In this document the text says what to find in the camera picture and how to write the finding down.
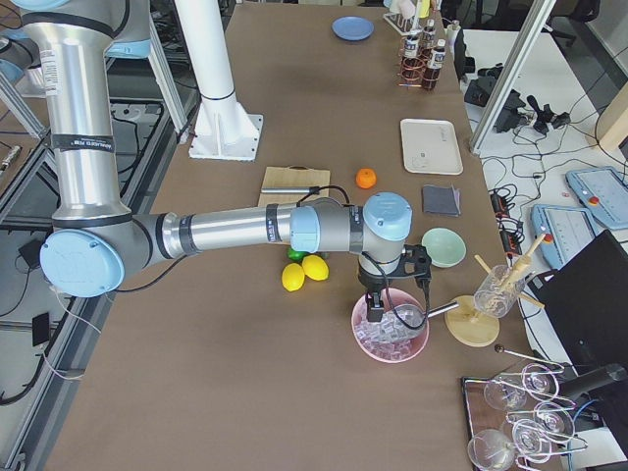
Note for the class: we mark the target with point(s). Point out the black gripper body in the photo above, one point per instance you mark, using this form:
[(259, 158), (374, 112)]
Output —
[(371, 281)]

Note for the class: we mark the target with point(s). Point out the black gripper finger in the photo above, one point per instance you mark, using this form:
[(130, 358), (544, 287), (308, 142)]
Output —
[(375, 306)]

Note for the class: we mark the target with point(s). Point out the blue plate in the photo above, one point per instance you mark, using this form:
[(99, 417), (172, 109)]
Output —
[(352, 28)]

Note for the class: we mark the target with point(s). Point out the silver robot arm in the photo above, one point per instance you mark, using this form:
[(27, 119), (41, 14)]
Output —
[(97, 242)]

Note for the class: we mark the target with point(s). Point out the pink bowl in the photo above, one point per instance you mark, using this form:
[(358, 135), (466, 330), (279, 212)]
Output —
[(388, 341)]

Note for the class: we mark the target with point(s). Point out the green bowl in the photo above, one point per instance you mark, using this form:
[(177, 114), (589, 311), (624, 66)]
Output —
[(445, 247)]

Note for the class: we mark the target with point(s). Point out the metal ice scoop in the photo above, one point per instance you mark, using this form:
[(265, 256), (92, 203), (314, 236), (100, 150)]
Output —
[(413, 318)]

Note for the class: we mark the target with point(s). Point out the grey folded cloth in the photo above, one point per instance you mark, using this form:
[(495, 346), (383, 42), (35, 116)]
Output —
[(441, 200)]

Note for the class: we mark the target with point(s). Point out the yellow lemon back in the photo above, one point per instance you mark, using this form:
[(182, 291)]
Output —
[(315, 268)]

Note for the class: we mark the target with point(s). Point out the yellow lemon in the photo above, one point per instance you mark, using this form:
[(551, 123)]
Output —
[(293, 277), (315, 268)]

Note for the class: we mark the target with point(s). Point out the wooden mug tree stand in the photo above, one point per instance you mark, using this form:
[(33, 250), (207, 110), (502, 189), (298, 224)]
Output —
[(473, 328)]

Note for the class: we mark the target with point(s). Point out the yellow lemon front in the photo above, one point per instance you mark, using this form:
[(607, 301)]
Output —
[(293, 277)]

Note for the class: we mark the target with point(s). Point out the clear glass mug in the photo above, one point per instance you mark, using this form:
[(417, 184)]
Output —
[(493, 297)]

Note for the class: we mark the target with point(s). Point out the green lime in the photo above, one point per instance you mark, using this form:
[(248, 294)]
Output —
[(296, 255)]

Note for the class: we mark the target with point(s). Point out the orange fruit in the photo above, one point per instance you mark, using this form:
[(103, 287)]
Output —
[(366, 178)]

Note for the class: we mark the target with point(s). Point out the cream serving tray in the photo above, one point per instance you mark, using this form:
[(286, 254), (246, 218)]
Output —
[(430, 147)]

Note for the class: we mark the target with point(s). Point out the wooden cutting board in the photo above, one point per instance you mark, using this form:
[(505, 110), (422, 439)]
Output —
[(290, 176)]

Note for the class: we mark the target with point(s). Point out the blue teach pendant near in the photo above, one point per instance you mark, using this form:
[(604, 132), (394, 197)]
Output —
[(568, 230)]

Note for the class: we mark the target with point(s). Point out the blue teach pendant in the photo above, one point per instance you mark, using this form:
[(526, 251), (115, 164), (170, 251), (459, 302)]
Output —
[(603, 193), (568, 230)]

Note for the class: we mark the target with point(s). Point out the wine glass one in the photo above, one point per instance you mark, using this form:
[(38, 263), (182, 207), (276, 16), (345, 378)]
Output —
[(502, 395)]

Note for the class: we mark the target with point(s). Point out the steel muddler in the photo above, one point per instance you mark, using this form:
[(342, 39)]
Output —
[(291, 190)]

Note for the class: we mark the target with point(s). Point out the black monitor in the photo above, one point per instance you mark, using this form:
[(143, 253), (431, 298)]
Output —
[(586, 301)]

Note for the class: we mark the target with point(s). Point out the wine glass three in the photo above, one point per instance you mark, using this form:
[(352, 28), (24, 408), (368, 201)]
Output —
[(491, 449)]

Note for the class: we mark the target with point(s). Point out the tea bottle two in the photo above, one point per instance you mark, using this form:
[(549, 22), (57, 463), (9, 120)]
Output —
[(434, 65)]

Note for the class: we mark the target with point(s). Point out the black glass tray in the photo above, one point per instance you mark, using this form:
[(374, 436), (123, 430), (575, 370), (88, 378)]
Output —
[(544, 404)]

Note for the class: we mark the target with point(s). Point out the tea bottle one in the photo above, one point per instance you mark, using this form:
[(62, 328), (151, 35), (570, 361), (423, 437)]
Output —
[(410, 67)]

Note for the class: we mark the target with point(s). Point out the blue teach pendant far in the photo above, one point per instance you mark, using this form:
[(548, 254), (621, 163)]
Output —
[(603, 193)]

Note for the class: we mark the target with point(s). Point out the wine glass two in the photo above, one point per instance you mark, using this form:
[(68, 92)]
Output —
[(530, 441)]

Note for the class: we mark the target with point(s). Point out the tea bottle three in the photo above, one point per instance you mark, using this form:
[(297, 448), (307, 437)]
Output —
[(429, 35)]

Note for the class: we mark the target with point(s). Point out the copper wire bottle rack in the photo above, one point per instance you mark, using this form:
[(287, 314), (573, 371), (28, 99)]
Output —
[(423, 56)]

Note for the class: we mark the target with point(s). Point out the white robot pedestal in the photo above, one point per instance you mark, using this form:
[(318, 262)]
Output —
[(223, 129)]

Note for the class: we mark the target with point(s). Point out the aluminium frame post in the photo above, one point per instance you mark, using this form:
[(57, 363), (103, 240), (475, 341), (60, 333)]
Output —
[(523, 44)]

